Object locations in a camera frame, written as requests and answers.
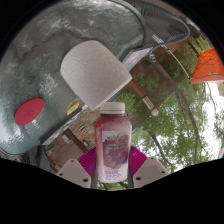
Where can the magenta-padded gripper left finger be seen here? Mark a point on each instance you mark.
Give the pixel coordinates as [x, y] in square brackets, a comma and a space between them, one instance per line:
[71, 171]

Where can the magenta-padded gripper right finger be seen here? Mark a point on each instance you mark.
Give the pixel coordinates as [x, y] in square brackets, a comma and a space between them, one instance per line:
[151, 171]

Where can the purple juice bottle white cap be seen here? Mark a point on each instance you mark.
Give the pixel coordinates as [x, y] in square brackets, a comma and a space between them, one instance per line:
[111, 140]

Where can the small yellow card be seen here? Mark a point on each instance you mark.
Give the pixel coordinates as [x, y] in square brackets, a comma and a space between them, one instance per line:
[73, 108]

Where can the flat round red coaster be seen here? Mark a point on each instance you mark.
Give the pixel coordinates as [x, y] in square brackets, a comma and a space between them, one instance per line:
[29, 112]

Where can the potted green plant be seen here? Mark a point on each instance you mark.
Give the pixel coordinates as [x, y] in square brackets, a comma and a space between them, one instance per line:
[126, 99]

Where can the leaning grey-trunk tree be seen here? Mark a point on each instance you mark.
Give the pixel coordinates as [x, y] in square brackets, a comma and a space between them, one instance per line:
[176, 96]

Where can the white ceramic cup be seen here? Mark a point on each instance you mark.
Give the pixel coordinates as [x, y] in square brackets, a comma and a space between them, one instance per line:
[93, 73]

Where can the orange patio umbrella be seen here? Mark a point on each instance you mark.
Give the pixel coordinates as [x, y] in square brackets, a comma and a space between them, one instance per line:
[208, 66]

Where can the blue yellow striped bollard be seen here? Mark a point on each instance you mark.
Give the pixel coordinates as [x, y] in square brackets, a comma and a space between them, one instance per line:
[152, 51]

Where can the striped globe lamp post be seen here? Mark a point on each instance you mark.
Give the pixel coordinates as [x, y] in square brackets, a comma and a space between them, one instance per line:
[143, 96]

